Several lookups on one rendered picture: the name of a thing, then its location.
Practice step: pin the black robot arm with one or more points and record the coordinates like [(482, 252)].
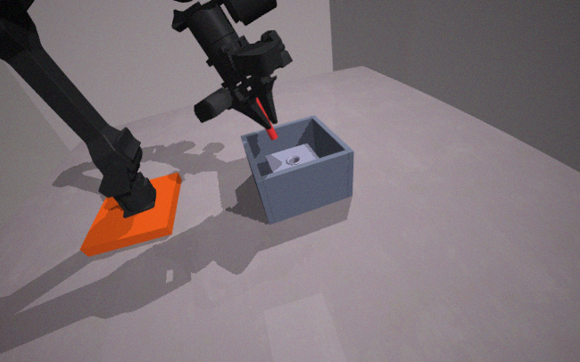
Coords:
[(117, 154)]

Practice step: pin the red peg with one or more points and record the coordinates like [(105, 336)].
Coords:
[(272, 133)]

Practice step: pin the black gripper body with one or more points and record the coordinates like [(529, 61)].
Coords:
[(214, 104)]

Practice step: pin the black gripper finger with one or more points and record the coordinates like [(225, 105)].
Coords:
[(264, 94), (249, 107)]

